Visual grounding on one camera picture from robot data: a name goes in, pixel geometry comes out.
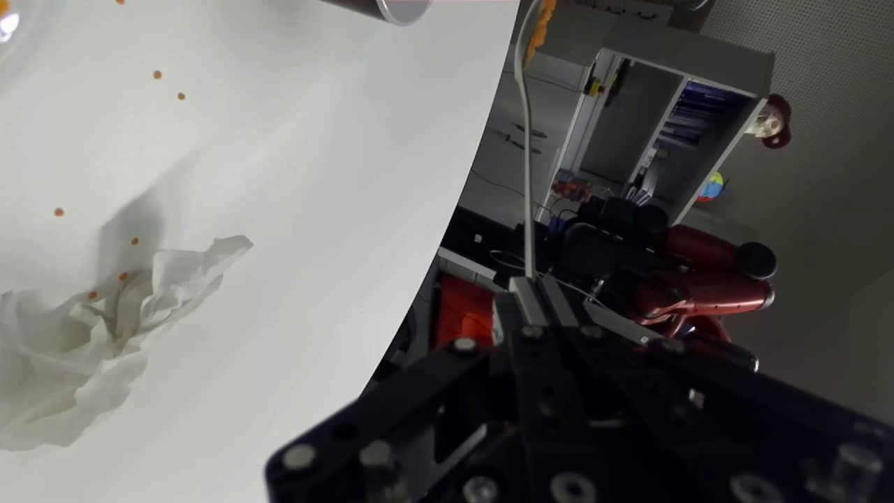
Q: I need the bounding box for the crumpled white tissue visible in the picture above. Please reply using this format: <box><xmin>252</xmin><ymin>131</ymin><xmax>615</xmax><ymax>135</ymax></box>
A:
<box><xmin>0</xmin><ymin>232</ymin><xmax>256</xmax><ymax>452</ymax></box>

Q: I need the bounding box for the small colourful ball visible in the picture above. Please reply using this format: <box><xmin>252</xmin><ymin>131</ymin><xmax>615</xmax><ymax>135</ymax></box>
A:
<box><xmin>695</xmin><ymin>170</ymin><xmax>730</xmax><ymax>205</ymax></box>

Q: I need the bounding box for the doll head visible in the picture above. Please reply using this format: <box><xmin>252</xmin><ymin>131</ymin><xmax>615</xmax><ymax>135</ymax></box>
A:
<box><xmin>755</xmin><ymin>93</ymin><xmax>797</xmax><ymax>151</ymax></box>

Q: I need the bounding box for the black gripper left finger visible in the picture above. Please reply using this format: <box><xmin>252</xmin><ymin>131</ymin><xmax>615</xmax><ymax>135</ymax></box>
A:
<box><xmin>263</xmin><ymin>278</ymin><xmax>560</xmax><ymax>503</ymax></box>

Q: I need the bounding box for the metal teaspoon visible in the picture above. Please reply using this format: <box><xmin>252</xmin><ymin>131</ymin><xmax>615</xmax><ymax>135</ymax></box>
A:
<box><xmin>507</xmin><ymin>0</ymin><xmax>547</xmax><ymax>283</ymax></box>

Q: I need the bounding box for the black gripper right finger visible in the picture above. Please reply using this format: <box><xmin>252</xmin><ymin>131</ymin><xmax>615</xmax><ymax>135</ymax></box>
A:
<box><xmin>541</xmin><ymin>278</ymin><xmax>894</xmax><ymax>503</ymax></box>

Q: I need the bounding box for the red Baxter robot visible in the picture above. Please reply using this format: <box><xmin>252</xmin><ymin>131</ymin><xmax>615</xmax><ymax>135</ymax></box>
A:
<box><xmin>547</xmin><ymin>194</ymin><xmax>784</xmax><ymax>353</ymax></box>

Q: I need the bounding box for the white open shelf unit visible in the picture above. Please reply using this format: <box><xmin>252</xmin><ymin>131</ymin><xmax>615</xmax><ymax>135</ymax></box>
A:
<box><xmin>538</xmin><ymin>25</ymin><xmax>778</xmax><ymax>226</ymax></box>

